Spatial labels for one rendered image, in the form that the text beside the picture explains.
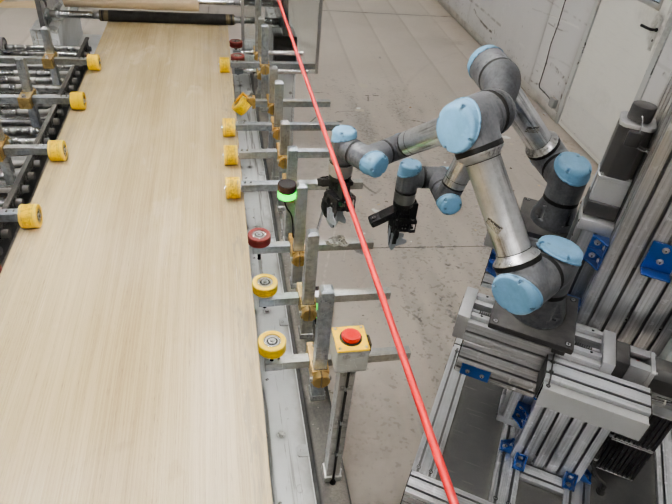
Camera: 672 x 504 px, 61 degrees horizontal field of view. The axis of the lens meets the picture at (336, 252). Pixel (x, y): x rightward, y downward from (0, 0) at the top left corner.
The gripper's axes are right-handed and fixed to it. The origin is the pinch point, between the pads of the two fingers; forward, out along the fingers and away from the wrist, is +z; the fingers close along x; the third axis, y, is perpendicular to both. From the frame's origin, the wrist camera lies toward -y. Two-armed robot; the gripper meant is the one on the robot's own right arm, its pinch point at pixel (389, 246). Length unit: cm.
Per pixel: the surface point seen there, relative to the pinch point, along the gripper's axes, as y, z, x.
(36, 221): -120, -11, 6
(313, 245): -35, -26, -31
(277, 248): -41.7, -2.4, -1.5
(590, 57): 240, 17, 260
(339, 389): -36, -25, -82
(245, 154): -50, -12, 48
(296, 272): -35.1, 5.5, -5.7
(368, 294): -14.2, -1.3, -26.5
